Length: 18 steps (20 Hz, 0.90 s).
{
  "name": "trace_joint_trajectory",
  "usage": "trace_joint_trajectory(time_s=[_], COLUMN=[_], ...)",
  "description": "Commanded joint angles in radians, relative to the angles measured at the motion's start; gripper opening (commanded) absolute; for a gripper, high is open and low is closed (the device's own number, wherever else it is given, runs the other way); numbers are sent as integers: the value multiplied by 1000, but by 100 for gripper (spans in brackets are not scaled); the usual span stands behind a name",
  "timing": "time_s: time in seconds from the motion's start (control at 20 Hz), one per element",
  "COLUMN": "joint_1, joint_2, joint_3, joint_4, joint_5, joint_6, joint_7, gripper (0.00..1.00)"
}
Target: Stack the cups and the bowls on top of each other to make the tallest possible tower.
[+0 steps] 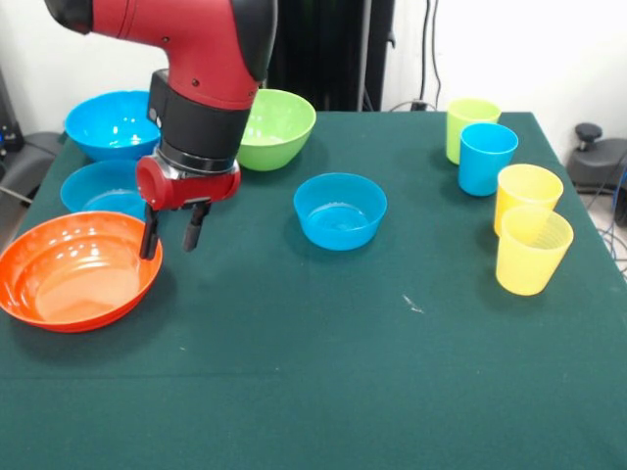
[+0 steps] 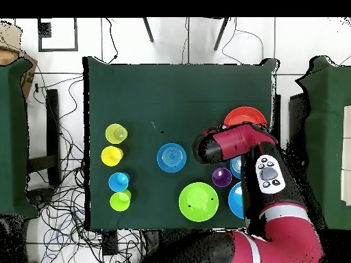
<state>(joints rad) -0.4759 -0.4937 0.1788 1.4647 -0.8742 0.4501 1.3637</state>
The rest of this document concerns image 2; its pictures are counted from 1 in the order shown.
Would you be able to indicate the black floor stand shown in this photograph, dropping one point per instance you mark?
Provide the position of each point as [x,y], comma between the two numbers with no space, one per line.
[53,137]

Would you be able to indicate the orange bowl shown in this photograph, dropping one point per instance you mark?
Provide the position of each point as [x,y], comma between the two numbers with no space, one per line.
[244,116]

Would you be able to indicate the blue cup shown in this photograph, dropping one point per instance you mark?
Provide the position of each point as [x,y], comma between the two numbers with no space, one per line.
[118,182]

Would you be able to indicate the purple cup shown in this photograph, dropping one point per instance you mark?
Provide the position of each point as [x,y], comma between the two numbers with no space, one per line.
[221,178]

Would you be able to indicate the black tripod leg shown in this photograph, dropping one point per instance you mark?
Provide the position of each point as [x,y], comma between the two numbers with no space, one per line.
[220,34]
[148,30]

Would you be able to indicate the green cup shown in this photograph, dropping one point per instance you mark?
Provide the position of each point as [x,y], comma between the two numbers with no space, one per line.
[119,202]

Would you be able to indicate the dark green tablecloth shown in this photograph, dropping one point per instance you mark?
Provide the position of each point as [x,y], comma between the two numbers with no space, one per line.
[178,96]

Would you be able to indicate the black box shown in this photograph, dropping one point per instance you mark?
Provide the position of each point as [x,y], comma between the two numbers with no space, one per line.
[297,123]

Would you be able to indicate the large blue bowl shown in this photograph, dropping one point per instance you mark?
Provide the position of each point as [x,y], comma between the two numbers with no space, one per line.
[235,201]

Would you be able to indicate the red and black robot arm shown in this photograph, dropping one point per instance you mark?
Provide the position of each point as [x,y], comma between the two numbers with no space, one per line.
[233,139]

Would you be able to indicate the yellow cup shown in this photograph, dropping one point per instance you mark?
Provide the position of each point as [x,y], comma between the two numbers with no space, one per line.
[116,133]
[111,156]

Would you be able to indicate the green bowl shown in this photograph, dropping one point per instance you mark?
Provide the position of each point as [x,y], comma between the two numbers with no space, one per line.
[198,202]

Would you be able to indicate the black power strip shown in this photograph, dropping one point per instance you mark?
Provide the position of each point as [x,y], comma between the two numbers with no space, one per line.
[109,243]

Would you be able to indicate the black square floor frame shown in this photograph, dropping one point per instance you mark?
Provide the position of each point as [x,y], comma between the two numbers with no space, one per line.
[44,29]

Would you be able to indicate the small blue bowl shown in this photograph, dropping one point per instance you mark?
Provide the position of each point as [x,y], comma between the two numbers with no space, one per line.
[171,157]
[236,167]

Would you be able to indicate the green cloth covered table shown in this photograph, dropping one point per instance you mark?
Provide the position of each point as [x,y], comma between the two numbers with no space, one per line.
[326,137]
[13,137]

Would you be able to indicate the cardboard box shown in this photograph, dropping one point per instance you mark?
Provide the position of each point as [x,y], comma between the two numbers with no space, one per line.
[28,78]

